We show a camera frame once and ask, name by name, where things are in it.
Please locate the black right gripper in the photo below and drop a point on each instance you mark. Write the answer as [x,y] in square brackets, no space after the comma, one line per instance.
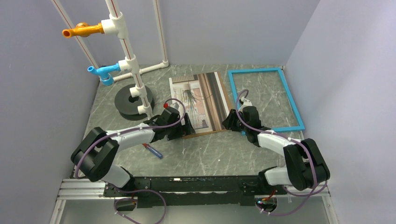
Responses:
[229,122]

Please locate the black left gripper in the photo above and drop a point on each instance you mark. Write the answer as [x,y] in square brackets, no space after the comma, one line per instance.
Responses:
[183,130]

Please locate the blue handled screwdriver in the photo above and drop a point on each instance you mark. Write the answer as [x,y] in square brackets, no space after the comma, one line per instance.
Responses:
[153,151]

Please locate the printed plant photo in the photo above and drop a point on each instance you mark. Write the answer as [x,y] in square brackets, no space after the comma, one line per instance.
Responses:
[198,102]

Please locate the blue picture frame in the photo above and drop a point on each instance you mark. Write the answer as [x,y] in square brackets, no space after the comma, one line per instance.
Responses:
[270,94]

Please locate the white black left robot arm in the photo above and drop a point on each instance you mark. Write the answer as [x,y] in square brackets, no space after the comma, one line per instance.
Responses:
[96,153]

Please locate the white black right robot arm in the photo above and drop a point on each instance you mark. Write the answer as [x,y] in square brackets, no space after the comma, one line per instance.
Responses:
[304,163]

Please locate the dark grey perforated spool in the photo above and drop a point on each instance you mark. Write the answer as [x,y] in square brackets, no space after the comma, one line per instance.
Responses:
[128,105]

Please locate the blue pipe fitting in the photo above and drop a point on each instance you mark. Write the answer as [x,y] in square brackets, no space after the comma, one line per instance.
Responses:
[104,73]

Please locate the white PVC pipe stand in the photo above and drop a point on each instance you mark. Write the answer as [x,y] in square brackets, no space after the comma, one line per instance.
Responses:
[116,25]

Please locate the orange pipe fitting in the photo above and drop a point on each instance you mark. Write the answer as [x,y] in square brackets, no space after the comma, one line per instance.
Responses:
[83,29]

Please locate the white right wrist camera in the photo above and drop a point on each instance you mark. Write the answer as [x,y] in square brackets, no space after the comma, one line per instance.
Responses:
[244,102]

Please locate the aluminium extrusion rail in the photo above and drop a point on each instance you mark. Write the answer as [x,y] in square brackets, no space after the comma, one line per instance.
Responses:
[75,189]

